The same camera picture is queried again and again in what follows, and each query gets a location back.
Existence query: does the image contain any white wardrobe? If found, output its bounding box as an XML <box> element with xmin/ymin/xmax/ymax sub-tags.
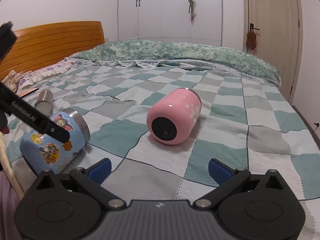
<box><xmin>118</xmin><ymin>0</ymin><xmax>222</xmax><ymax>46</ymax></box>

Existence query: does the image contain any pink cup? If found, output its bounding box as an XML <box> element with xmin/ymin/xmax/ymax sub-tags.
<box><xmin>146</xmin><ymin>88</ymin><xmax>202</xmax><ymax>145</ymax></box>

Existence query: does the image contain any green hanging ornament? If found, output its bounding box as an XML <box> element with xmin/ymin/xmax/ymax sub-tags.
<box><xmin>188</xmin><ymin>0</ymin><xmax>196</xmax><ymax>22</ymax></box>

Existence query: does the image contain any floral ruffled pillow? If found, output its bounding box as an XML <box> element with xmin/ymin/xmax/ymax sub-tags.
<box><xmin>18</xmin><ymin>61</ymin><xmax>73</xmax><ymax>91</ymax></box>

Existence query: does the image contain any stainless steel cup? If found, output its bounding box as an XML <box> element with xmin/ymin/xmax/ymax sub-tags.
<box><xmin>34</xmin><ymin>89</ymin><xmax>53</xmax><ymax>117</ymax></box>

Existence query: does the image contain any green floral quilt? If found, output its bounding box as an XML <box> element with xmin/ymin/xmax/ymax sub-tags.
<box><xmin>72</xmin><ymin>40</ymin><xmax>281</xmax><ymax>88</ymax></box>

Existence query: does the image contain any orange wooden headboard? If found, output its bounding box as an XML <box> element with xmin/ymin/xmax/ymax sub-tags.
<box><xmin>1</xmin><ymin>21</ymin><xmax>105</xmax><ymax>79</ymax></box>

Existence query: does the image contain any beige wooden door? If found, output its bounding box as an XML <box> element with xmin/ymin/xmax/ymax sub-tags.
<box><xmin>244</xmin><ymin>0</ymin><xmax>303</xmax><ymax>102</ymax></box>

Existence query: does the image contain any blue cartoon sticker cup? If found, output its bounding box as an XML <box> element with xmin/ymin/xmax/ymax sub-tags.
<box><xmin>20</xmin><ymin>108</ymin><xmax>90</xmax><ymax>175</ymax></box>

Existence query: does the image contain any person's left hand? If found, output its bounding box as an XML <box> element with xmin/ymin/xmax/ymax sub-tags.
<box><xmin>0</xmin><ymin>126</ymin><xmax>10</xmax><ymax>134</ymax></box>

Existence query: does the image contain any checkered green bed sheet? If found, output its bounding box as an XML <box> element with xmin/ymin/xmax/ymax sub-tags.
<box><xmin>4</xmin><ymin>63</ymin><xmax>320</xmax><ymax>202</ymax></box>

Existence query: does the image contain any pink book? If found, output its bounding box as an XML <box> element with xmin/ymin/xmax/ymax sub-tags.
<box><xmin>17</xmin><ymin>88</ymin><xmax>39</xmax><ymax>98</ymax></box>

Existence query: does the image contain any brown plush toy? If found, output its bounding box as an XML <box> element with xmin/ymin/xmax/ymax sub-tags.
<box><xmin>246</xmin><ymin>31</ymin><xmax>257</xmax><ymax>51</ymax></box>

